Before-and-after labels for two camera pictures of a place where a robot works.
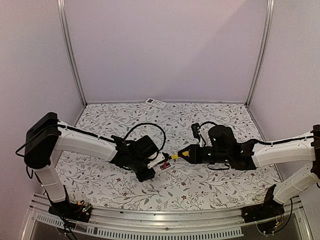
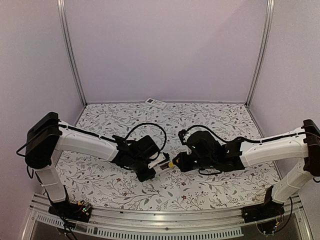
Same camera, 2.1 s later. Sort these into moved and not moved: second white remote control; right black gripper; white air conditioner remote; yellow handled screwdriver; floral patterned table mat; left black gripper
Moved: right black gripper; yellow handled screwdriver
Not moved: floral patterned table mat; white air conditioner remote; left black gripper; second white remote control
